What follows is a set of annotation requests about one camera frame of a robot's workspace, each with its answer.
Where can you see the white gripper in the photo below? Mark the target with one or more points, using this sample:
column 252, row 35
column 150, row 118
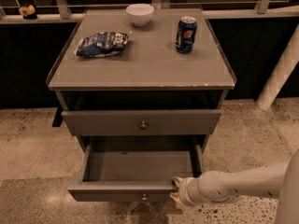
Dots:
column 186, row 191

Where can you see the grey drawer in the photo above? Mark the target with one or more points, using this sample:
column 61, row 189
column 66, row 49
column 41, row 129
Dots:
column 141, row 122
column 135, row 168

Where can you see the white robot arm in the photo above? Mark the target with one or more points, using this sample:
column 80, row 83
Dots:
column 278, row 181

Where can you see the grey top drawer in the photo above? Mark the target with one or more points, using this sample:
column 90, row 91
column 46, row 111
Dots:
column 141, row 122

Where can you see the grey drawer cabinet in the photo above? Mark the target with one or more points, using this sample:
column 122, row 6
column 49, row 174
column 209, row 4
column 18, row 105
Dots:
column 149, row 74

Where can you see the blue pepsi can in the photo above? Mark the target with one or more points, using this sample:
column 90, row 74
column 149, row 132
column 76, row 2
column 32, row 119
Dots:
column 187, row 27

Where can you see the blue chip bag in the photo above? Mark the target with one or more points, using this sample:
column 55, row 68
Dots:
column 101, row 45

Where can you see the white slanted pillar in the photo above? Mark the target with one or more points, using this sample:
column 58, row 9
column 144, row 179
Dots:
column 283, row 69

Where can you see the white ceramic bowl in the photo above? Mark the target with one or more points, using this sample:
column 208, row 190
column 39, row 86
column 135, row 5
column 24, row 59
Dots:
column 140, row 14

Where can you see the metal window railing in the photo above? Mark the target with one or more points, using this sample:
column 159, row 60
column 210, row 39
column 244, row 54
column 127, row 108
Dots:
column 62, row 3

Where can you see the small yellow black object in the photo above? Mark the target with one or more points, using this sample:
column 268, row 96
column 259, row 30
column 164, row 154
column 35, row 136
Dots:
column 28, row 12

